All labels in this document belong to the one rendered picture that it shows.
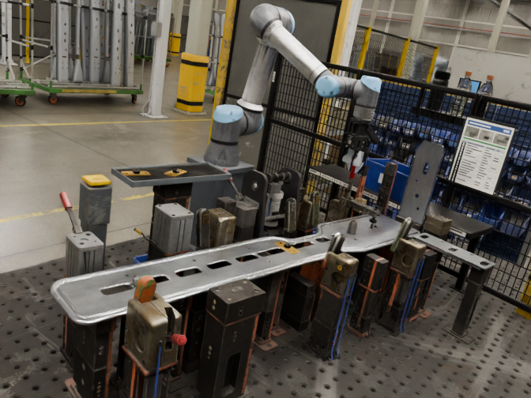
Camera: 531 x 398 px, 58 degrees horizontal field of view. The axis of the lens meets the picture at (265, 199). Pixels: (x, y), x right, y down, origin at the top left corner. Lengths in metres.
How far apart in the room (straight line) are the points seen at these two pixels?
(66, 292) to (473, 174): 1.71
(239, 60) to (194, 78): 4.79
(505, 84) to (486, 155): 6.21
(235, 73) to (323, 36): 1.00
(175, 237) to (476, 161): 1.40
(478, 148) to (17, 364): 1.88
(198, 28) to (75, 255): 8.25
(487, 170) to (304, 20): 2.38
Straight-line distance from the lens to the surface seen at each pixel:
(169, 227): 1.36
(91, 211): 1.44
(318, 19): 4.10
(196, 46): 9.35
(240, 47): 4.59
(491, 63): 8.50
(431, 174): 2.04
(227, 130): 1.93
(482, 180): 2.26
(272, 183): 1.63
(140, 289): 1.04
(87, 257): 1.28
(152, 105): 8.63
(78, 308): 1.14
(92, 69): 9.47
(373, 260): 1.64
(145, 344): 1.02
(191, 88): 9.35
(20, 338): 1.58
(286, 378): 1.49
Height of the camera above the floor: 1.62
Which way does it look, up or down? 18 degrees down
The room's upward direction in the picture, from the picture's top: 10 degrees clockwise
